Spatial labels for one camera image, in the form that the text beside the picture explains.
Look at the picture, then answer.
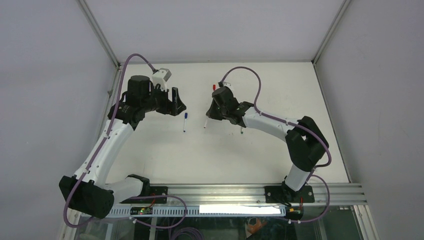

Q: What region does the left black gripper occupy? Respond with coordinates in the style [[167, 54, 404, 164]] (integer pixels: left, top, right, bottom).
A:
[[141, 82, 186, 116]]

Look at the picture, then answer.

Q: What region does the white pen blue end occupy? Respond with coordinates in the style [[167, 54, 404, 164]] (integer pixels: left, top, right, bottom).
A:
[[183, 117, 188, 133]]

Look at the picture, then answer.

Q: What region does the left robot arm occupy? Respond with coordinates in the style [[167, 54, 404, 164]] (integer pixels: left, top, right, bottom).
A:
[[59, 75, 187, 219]]

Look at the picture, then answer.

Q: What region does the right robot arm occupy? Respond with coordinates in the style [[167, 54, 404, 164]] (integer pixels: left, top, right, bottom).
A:
[[206, 86, 329, 203]]

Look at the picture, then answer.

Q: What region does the orange object below table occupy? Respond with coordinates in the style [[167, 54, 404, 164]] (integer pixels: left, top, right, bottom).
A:
[[245, 217, 268, 235]]

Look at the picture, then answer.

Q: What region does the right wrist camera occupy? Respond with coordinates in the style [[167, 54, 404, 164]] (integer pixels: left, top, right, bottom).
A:
[[218, 81, 234, 91]]

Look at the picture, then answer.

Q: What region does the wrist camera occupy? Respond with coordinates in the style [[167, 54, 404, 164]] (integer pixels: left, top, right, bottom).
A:
[[218, 81, 234, 91], [151, 68, 172, 92]]

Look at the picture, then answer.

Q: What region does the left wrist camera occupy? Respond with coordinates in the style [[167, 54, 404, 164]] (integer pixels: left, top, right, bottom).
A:
[[151, 68, 172, 92]]

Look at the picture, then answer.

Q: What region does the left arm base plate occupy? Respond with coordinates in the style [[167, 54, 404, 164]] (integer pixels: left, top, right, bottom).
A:
[[121, 185, 169, 205]]

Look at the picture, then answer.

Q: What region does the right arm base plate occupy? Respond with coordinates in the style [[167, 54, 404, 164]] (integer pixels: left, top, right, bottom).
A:
[[264, 185, 315, 204]]

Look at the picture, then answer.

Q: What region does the white slotted cable duct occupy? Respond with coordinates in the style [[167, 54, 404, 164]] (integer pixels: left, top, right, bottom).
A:
[[106, 204, 286, 218]]

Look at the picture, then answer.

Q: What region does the aluminium frame rail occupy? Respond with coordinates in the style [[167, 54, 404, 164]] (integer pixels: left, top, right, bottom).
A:
[[69, 183, 368, 207]]

